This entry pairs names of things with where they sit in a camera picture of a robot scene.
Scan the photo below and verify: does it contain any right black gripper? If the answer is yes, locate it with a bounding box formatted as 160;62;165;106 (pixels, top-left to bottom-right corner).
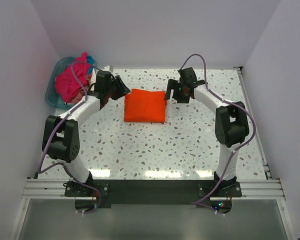
163;79;190;104

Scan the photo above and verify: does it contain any orange t shirt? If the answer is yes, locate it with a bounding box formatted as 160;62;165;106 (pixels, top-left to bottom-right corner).
124;88;167;124

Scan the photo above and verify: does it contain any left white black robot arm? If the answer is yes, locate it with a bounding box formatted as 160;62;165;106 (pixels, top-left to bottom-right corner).
37;70;131;196

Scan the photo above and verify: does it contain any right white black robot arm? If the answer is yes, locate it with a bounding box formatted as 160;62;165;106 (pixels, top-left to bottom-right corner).
164;67;250;197

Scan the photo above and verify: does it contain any white t shirt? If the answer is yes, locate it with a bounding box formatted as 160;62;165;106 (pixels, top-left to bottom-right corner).
86;69;97;86

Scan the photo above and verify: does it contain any light pink t shirt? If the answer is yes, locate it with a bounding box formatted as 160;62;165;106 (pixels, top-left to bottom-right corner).
69;87;87;104

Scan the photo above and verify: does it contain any blue t shirt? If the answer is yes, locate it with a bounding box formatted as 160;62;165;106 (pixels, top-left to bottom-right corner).
86;55;95;75

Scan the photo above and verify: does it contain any magenta t shirt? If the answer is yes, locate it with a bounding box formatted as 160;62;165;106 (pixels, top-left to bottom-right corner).
55;52;90;104

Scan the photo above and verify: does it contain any teal laundry basket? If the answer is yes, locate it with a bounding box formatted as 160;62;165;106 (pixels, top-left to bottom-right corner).
44;56;99;111

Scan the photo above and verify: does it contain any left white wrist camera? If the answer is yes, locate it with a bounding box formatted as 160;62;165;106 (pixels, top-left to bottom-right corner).
103;65;114;73

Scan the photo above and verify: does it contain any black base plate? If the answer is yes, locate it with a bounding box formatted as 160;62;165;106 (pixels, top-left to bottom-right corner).
63;179;243;213

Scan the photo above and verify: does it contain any aluminium rail frame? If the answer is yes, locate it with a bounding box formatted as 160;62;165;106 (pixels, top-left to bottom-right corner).
8;69;297;240

